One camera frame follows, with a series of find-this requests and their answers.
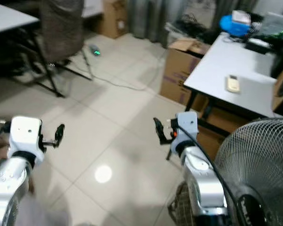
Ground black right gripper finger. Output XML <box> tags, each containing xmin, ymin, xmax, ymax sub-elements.
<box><xmin>153</xmin><ymin>116</ymin><xmax>167</xmax><ymax>143</ymax></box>

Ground low brown cardboard box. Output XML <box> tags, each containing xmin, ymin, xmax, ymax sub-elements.
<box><xmin>195</xmin><ymin>98</ymin><xmax>280</xmax><ymax>161</ymax></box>

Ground printed open cardboard box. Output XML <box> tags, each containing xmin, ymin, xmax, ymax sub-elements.
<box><xmin>159</xmin><ymin>37</ymin><xmax>211</xmax><ymax>112</ymax></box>

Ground white remote control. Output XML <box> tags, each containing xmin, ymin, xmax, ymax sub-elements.
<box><xmin>225</xmin><ymin>74</ymin><xmax>241</xmax><ymax>93</ymax></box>

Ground small device with green light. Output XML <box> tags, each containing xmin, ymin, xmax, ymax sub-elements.
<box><xmin>89</xmin><ymin>44</ymin><xmax>101</xmax><ymax>57</ymax></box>

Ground white table with black legs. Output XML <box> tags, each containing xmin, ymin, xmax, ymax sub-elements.
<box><xmin>165</xmin><ymin>32</ymin><xmax>283</xmax><ymax>161</ymax></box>
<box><xmin>0</xmin><ymin>2</ymin><xmax>94</xmax><ymax>98</ymax></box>

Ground plain brown cardboard box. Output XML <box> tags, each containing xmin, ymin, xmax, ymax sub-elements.
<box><xmin>101</xmin><ymin>0</ymin><xmax>129</xmax><ymax>39</ymax></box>

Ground blue round container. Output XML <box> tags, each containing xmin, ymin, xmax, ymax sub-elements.
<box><xmin>219</xmin><ymin>14</ymin><xmax>252</xmax><ymax>38</ymax></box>

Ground black flat device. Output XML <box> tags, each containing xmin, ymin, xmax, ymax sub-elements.
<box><xmin>245</xmin><ymin>38</ymin><xmax>272</xmax><ymax>53</ymax></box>

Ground white flat packet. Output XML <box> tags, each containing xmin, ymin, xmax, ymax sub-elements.
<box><xmin>231</xmin><ymin>9</ymin><xmax>252</xmax><ymax>24</ymax></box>

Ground grey translucent bag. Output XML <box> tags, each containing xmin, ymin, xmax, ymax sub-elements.
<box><xmin>257</xmin><ymin>11</ymin><xmax>283</xmax><ymax>41</ymax></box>

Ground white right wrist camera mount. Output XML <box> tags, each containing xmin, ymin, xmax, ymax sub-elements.
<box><xmin>175</xmin><ymin>111</ymin><xmax>199</xmax><ymax>145</ymax></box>

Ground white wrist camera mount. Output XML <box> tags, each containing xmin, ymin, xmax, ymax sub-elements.
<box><xmin>10</xmin><ymin>116</ymin><xmax>44</xmax><ymax>157</ymax></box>
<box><xmin>175</xmin><ymin>111</ymin><xmax>199</xmax><ymax>145</ymax></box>

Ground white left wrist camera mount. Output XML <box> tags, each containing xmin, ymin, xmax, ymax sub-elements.
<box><xmin>10</xmin><ymin>116</ymin><xmax>44</xmax><ymax>157</ymax></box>

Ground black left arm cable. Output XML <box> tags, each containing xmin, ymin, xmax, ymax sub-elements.
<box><xmin>0</xmin><ymin>125</ymin><xmax>12</xmax><ymax>143</ymax></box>

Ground thin white floor cable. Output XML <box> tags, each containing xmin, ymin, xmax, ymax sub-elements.
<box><xmin>66</xmin><ymin>59</ymin><xmax>162</xmax><ymax>91</ymax></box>

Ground chrome frame floor fan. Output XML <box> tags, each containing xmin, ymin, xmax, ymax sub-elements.
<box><xmin>167</xmin><ymin>181</ymin><xmax>204</xmax><ymax>226</ymax></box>

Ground grey wire guard standing fan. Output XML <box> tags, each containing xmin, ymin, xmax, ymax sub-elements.
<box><xmin>213</xmin><ymin>117</ymin><xmax>283</xmax><ymax>226</ymax></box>

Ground black cable tangle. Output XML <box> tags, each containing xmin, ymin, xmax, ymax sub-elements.
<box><xmin>178</xmin><ymin>13</ymin><xmax>209</xmax><ymax>34</ymax></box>

